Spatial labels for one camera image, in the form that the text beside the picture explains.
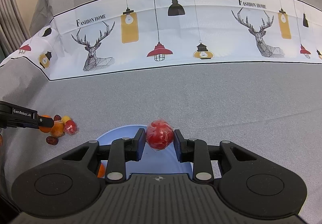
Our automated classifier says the light blue plate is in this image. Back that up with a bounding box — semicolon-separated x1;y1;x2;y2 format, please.
97;125;193;178

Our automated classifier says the dark red date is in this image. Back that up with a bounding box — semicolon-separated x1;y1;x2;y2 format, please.
46;136;59;146
54;115;61;121

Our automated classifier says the orange fruit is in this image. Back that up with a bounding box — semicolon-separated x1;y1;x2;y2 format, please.
37;115;54;133
50;120;64;137

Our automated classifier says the orange tangerine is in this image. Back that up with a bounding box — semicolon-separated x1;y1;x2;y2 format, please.
97;163;105;178

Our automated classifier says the grey curtain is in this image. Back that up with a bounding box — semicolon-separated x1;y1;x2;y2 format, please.
1;0;30;57

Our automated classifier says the small yellow fruit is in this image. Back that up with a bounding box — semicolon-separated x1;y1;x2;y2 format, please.
61;116;71;124

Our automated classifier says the red fruit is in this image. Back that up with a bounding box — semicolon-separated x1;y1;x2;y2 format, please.
64;120;78;135
146;119;174;150

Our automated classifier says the grey printed sofa cover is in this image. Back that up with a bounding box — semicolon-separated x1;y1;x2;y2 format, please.
1;0;321;223

